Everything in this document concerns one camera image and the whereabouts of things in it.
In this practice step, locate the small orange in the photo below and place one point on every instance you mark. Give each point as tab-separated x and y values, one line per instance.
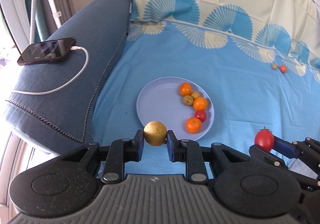
185	89
283	69

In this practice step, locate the lavender plate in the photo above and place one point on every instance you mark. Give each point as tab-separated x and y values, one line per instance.
161	101

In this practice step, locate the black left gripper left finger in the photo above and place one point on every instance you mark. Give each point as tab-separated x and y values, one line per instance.
91	156

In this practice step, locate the blue sofa armrest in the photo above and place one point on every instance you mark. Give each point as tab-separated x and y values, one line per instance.
52	105

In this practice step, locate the orange mid tablecloth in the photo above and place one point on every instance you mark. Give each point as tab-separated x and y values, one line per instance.
200	104

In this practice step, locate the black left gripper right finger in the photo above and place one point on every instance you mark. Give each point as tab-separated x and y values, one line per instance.
219	156

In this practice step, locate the white window frame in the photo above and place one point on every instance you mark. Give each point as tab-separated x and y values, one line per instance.
16	15

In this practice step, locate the red cherry tomato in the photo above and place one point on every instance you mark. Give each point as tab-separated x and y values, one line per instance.
201	115
264	139

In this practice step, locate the blue fan-pattern tablecloth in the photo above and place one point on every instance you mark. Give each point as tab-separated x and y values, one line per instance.
227	47

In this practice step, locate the black smartphone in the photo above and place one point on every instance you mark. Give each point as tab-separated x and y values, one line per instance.
54	50

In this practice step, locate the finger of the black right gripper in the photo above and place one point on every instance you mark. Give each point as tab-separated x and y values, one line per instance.
267	157
307	150

